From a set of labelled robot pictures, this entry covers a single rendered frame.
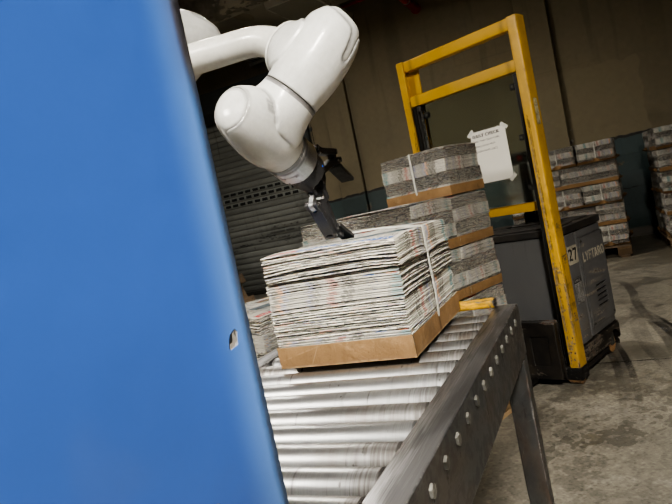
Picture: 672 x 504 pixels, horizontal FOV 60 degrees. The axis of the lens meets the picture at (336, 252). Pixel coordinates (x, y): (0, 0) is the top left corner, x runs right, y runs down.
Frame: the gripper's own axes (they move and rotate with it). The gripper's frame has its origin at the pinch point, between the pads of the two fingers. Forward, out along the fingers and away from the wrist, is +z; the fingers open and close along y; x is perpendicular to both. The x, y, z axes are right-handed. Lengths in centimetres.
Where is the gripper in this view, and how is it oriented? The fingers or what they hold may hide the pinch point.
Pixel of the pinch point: (345, 206)
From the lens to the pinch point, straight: 126.0
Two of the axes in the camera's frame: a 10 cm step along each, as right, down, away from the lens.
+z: 4.5, 3.2, 8.3
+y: 0.0, 9.4, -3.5
